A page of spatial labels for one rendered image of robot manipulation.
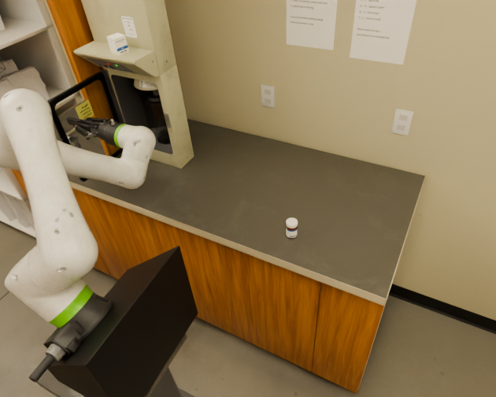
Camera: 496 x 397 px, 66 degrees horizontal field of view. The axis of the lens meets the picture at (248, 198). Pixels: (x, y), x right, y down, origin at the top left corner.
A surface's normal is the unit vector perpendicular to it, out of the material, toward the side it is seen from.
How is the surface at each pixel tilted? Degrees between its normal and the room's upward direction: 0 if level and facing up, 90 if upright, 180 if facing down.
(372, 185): 0
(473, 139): 90
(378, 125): 90
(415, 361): 0
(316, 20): 90
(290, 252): 1
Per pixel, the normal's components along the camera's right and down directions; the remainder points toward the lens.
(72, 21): 0.88, 0.28
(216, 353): -0.07, -0.74
